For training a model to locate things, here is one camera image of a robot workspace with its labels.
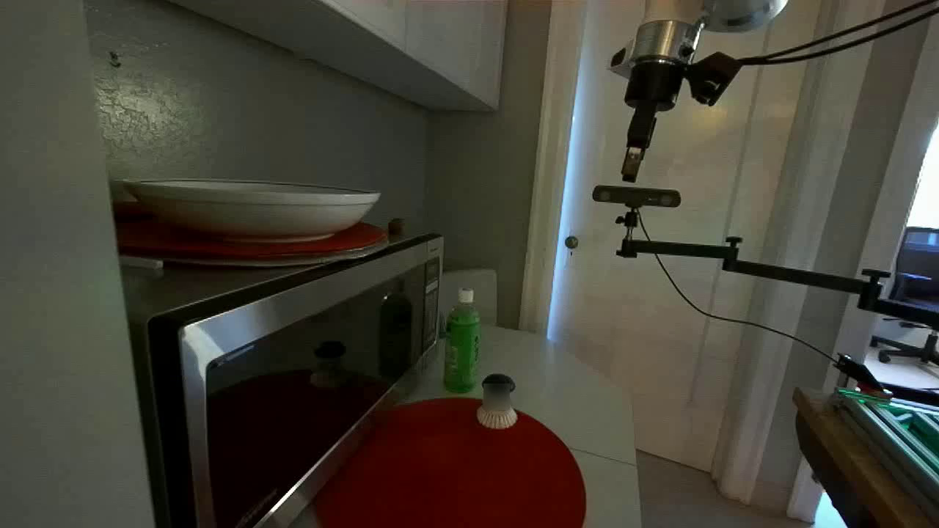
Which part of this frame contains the thin black camera cable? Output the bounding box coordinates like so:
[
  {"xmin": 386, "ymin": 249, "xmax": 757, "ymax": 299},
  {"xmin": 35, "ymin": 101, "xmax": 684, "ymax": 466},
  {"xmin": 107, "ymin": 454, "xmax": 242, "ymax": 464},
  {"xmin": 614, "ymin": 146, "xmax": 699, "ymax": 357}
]
[{"xmin": 633, "ymin": 215, "xmax": 845, "ymax": 368}]

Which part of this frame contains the stainless steel microwave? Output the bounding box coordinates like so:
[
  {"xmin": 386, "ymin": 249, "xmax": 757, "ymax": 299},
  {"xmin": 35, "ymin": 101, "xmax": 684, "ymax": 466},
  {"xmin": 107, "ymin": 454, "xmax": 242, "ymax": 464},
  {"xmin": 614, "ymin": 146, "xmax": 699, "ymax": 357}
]
[{"xmin": 121, "ymin": 233, "xmax": 448, "ymax": 528}]

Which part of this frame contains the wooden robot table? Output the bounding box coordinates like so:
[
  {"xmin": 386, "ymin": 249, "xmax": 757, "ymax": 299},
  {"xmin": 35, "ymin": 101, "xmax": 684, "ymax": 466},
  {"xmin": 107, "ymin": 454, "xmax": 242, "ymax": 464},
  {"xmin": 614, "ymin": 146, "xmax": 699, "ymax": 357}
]
[{"xmin": 793, "ymin": 385, "xmax": 939, "ymax": 528}]

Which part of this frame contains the green lit aluminium rail frame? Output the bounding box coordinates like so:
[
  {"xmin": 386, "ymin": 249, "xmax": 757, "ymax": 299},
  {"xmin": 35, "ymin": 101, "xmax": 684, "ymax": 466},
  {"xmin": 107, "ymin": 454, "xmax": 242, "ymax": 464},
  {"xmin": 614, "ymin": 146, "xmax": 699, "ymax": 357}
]
[{"xmin": 834, "ymin": 385, "xmax": 939, "ymax": 497}]

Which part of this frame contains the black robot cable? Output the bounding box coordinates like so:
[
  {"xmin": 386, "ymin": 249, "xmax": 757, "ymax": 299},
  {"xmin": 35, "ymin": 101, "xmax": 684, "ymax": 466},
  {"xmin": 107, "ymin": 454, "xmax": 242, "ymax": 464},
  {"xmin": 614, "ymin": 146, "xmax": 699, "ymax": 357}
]
[
  {"xmin": 735, "ymin": 0, "xmax": 939, "ymax": 67},
  {"xmin": 751, "ymin": 7, "xmax": 939, "ymax": 71}
]

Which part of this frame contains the large red round placemat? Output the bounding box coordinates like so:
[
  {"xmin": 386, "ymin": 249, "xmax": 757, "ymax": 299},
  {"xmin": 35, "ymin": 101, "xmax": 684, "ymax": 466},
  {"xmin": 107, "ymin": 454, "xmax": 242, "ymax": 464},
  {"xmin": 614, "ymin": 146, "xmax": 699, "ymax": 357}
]
[{"xmin": 311, "ymin": 393, "xmax": 589, "ymax": 528}]

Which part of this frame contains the red round placemat under bowl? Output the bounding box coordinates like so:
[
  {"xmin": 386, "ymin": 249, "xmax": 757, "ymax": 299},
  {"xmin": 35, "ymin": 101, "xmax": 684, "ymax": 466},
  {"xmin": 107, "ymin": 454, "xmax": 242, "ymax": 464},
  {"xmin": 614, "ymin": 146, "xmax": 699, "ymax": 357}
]
[{"xmin": 112, "ymin": 215, "xmax": 392, "ymax": 263}]

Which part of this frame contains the green plastic bottle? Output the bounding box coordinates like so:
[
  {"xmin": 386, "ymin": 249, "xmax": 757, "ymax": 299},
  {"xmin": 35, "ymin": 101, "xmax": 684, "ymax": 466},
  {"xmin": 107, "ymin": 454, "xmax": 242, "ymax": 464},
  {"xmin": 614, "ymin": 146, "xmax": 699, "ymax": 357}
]
[{"xmin": 440, "ymin": 284, "xmax": 484, "ymax": 397}]

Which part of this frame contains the dark computer monitor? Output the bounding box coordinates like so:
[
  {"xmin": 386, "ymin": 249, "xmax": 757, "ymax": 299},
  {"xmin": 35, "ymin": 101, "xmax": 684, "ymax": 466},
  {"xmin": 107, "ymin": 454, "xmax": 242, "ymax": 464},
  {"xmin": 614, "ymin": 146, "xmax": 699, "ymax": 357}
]
[{"xmin": 891, "ymin": 224, "xmax": 939, "ymax": 307}]

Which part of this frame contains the white shallow bowl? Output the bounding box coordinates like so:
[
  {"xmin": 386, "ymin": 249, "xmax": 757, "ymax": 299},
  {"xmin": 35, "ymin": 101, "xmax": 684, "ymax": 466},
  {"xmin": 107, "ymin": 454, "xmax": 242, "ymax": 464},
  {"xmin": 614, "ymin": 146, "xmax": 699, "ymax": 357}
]
[{"xmin": 121, "ymin": 177, "xmax": 383, "ymax": 246}]

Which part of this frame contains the small shaker with black cap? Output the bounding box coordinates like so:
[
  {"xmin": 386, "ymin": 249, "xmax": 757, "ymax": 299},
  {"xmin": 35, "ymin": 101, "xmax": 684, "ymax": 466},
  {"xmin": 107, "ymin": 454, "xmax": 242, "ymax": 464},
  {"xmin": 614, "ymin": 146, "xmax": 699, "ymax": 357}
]
[{"xmin": 471, "ymin": 373, "xmax": 523, "ymax": 435}]

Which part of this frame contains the white wall cabinet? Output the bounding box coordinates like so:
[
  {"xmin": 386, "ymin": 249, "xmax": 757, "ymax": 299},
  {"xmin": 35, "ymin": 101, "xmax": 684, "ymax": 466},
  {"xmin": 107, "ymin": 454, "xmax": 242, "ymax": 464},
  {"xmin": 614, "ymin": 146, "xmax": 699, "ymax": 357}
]
[{"xmin": 169, "ymin": 0, "xmax": 512, "ymax": 114}]

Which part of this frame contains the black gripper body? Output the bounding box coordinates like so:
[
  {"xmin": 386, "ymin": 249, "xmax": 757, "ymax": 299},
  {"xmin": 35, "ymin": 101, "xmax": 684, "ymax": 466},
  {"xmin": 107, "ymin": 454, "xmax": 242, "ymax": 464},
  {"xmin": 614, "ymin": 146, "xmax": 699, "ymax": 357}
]
[{"xmin": 622, "ymin": 61, "xmax": 684, "ymax": 114}]

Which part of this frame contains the black stereo camera bar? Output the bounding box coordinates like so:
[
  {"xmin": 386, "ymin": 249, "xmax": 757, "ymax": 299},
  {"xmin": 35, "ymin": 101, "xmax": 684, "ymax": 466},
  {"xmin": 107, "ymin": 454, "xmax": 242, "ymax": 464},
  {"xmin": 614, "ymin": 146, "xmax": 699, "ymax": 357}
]
[{"xmin": 589, "ymin": 181, "xmax": 684, "ymax": 211}]

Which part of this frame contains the black red clamp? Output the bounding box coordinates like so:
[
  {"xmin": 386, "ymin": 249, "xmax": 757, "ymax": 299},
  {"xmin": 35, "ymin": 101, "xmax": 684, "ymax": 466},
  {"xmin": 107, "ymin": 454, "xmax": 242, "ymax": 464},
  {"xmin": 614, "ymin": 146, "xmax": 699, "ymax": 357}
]
[{"xmin": 834, "ymin": 353, "xmax": 891, "ymax": 401}]

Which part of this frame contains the white flat plate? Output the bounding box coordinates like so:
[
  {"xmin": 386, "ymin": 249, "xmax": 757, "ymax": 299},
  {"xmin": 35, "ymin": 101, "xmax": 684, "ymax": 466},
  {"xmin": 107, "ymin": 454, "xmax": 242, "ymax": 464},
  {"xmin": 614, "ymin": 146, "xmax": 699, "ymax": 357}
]
[{"xmin": 116, "ymin": 246, "xmax": 386, "ymax": 274}]

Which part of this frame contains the white door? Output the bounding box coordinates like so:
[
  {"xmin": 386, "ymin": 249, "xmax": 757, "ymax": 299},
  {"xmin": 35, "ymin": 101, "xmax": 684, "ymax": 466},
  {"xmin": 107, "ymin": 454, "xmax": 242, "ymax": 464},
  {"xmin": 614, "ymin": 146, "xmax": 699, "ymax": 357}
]
[{"xmin": 542, "ymin": 0, "xmax": 854, "ymax": 476}]

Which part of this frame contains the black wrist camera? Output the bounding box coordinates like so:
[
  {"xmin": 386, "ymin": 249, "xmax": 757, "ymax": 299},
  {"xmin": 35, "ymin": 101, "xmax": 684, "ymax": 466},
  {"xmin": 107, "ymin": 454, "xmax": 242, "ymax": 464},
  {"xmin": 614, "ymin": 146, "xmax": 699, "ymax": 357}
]
[{"xmin": 684, "ymin": 51, "xmax": 744, "ymax": 109}]

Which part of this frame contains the black articulated camera mount arm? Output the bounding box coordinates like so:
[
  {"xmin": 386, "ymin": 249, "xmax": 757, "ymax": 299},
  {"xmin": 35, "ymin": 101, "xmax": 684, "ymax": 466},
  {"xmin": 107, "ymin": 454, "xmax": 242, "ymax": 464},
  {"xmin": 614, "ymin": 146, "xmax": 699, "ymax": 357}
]
[{"xmin": 614, "ymin": 205, "xmax": 939, "ymax": 332}]

